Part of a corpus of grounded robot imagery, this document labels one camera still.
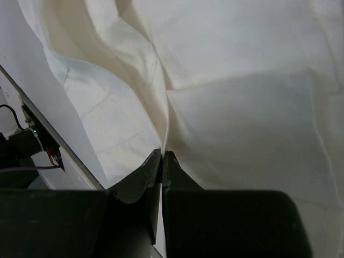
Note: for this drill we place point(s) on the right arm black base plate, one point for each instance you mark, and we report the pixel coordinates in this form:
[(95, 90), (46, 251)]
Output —
[(27, 142)]

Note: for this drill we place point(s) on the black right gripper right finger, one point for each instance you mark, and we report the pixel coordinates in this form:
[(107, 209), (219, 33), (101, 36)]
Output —
[(184, 217)]

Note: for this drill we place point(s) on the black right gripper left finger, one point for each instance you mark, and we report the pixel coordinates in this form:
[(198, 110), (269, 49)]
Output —
[(137, 196)]

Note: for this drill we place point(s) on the aluminium table edge rail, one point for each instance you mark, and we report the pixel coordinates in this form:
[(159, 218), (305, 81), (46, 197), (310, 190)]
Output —
[(86, 173)]

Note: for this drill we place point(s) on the white fabric skirt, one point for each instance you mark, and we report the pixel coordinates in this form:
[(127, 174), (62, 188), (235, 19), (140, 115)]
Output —
[(247, 94)]

